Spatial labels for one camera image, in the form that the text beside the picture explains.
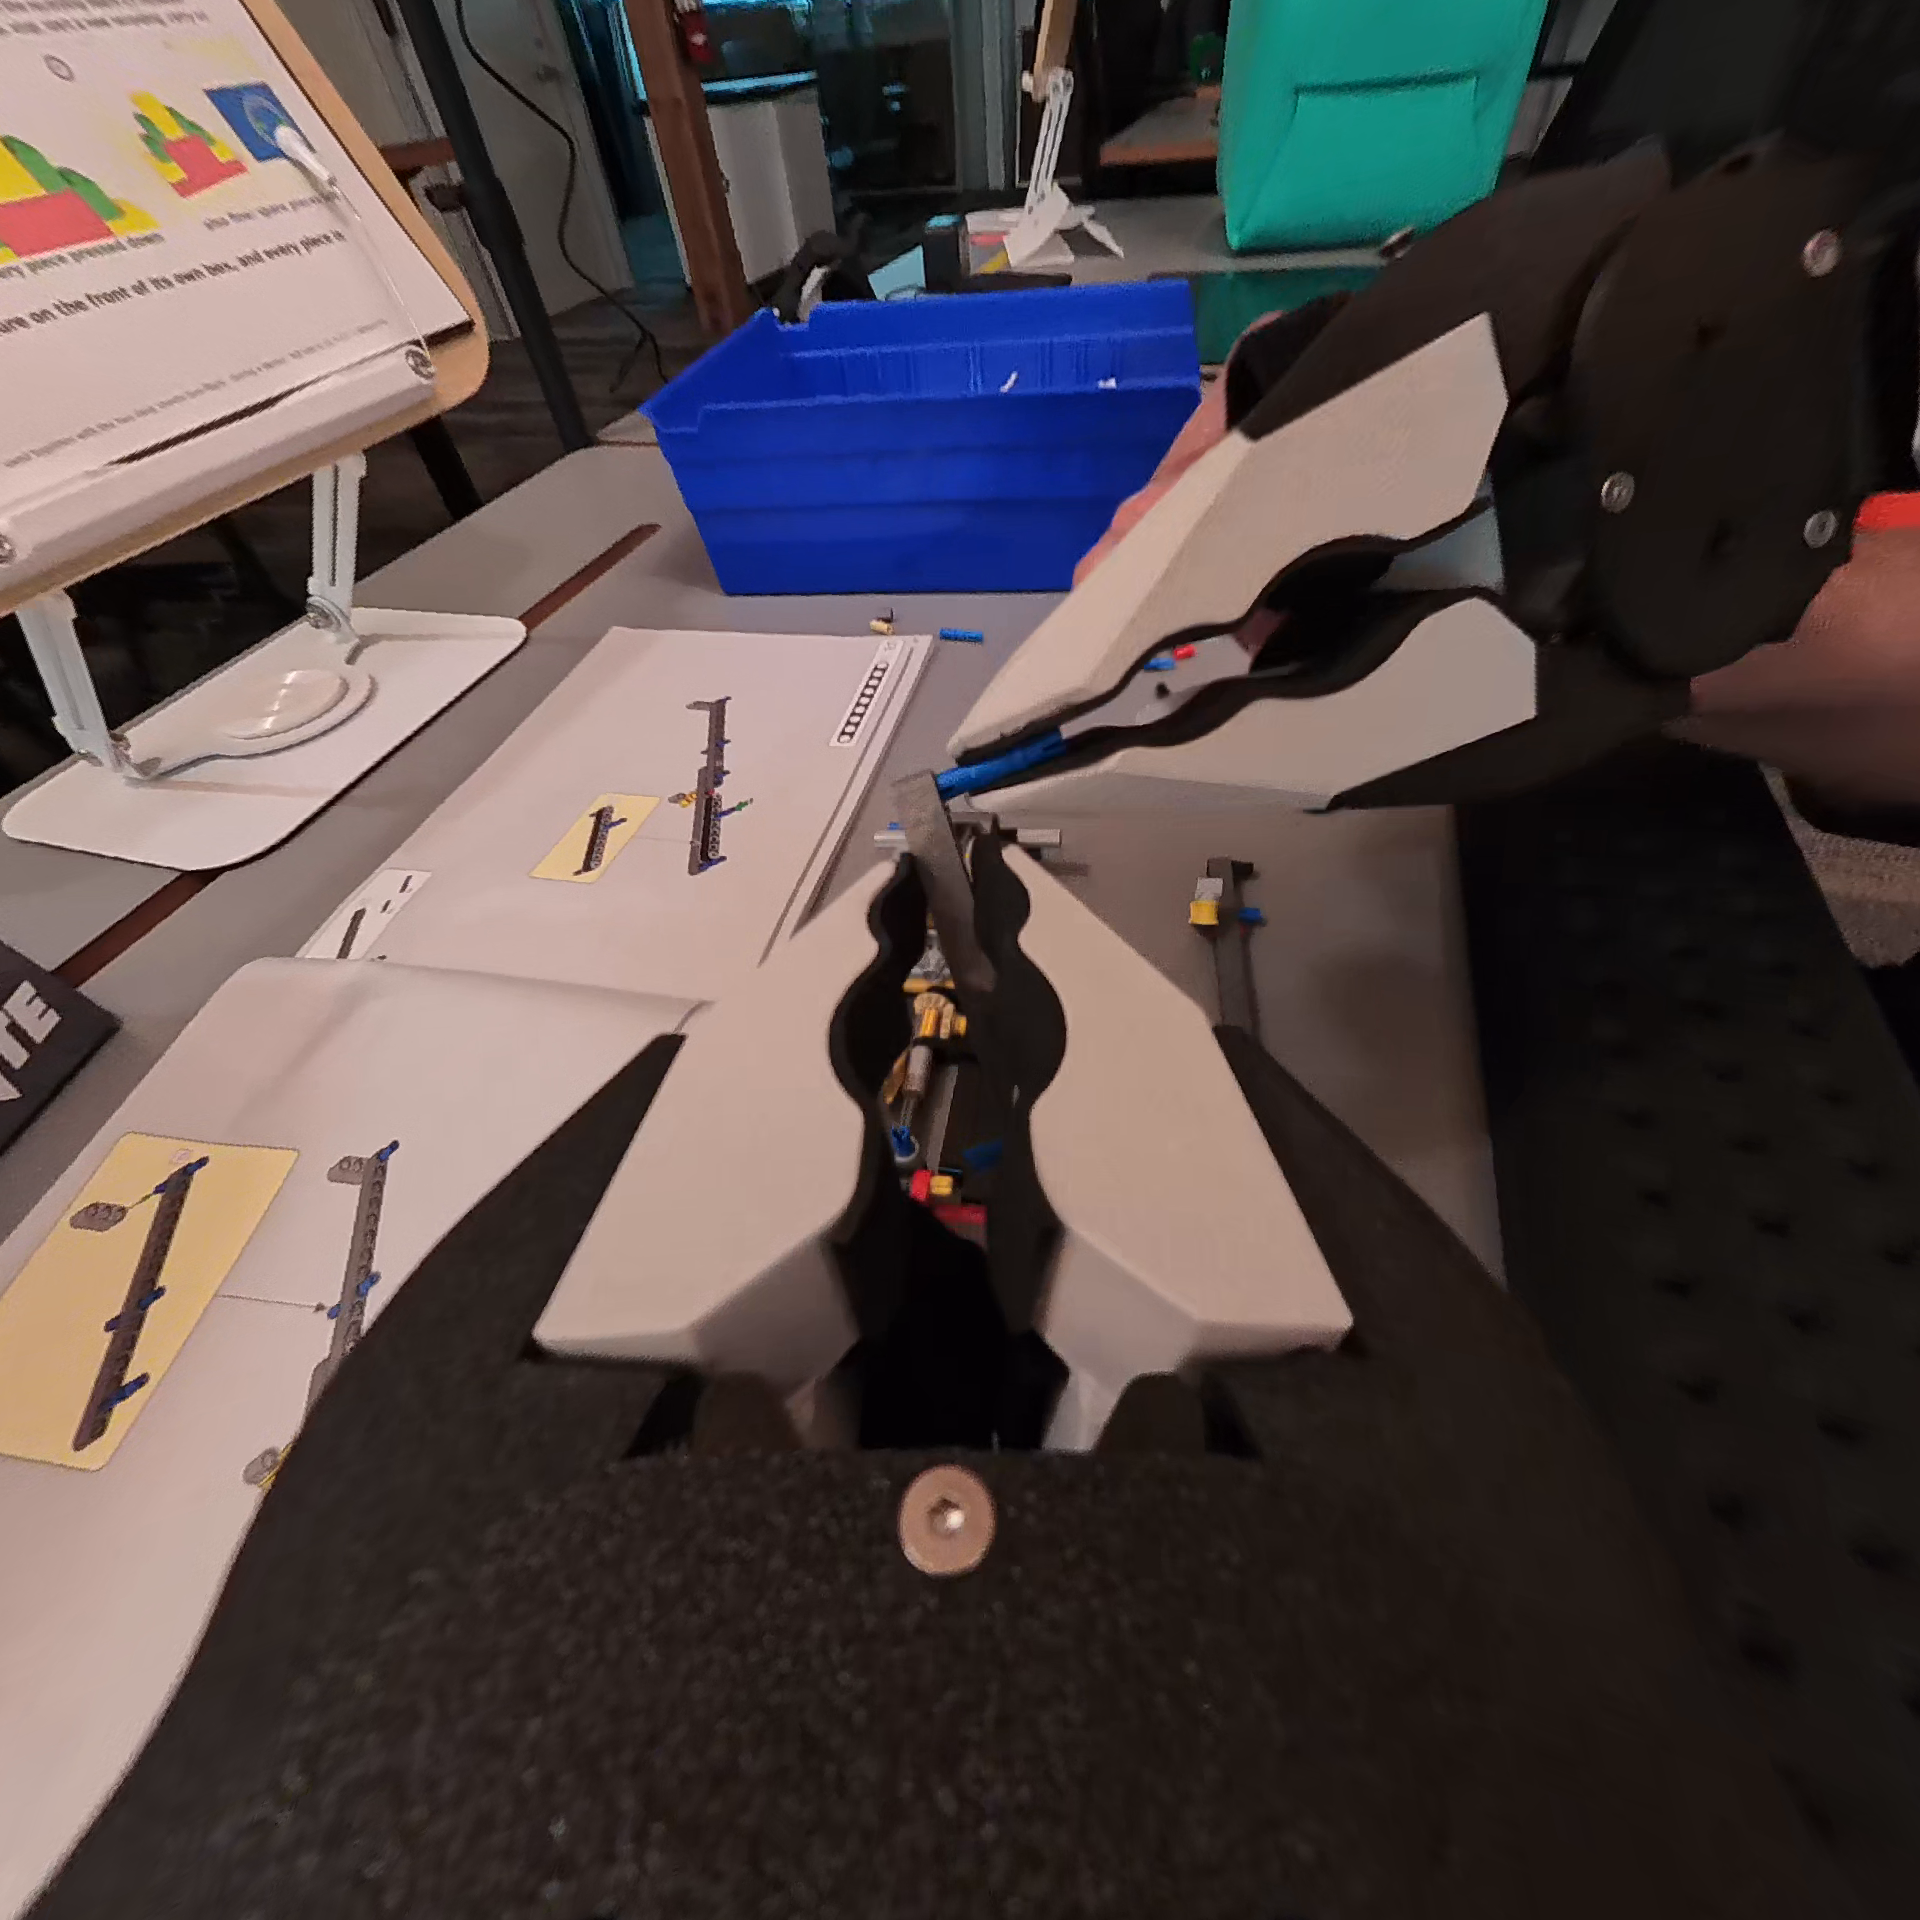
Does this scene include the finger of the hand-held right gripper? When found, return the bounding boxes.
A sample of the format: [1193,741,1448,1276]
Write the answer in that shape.
[945,312,1516,766]
[1031,588,1539,814]

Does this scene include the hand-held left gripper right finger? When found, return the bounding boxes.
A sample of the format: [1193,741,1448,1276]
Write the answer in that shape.
[966,837,1359,1449]

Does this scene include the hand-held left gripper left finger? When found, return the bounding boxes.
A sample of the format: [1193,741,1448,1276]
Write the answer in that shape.
[539,858,951,1449]

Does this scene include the long dark grey lego beam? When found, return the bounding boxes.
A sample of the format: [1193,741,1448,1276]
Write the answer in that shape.
[889,766,1003,993]

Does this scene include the blue lego pin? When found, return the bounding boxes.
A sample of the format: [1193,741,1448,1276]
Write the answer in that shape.
[936,728,1073,799]

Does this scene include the grey lego beam yellow piece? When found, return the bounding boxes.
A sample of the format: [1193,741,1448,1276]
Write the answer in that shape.
[1185,855,1267,1040]

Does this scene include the partly built lego chassis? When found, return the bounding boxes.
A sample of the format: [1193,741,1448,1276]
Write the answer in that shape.
[877,812,1091,1250]

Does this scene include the scattered small lego pieces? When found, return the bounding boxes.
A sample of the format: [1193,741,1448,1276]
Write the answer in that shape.
[863,602,1202,701]

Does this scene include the lego set box yellow car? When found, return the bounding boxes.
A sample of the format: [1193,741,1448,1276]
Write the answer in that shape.
[0,941,121,1158]

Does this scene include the person's right hand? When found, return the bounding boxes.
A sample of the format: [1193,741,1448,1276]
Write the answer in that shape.
[1073,393,1249,588]

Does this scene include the teal felt bag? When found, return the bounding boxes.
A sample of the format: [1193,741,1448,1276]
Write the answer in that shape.
[1218,0,1550,252]

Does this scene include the white desk stand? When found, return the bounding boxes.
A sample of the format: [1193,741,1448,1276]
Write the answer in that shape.
[995,64,1124,273]

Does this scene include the blue plastic bin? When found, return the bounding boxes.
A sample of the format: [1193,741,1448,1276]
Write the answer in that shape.
[643,273,1202,597]

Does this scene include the open instruction booklet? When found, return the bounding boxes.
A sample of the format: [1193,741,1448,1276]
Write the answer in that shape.
[0,626,940,1816]

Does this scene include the black dimpled mat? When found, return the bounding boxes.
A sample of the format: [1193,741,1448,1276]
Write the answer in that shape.
[1463,751,1920,1920]

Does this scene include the white cabinet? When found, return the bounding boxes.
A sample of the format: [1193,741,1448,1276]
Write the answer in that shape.
[648,68,836,292]

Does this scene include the printed instruction sheet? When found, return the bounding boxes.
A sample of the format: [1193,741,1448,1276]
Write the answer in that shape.
[0,0,477,478]

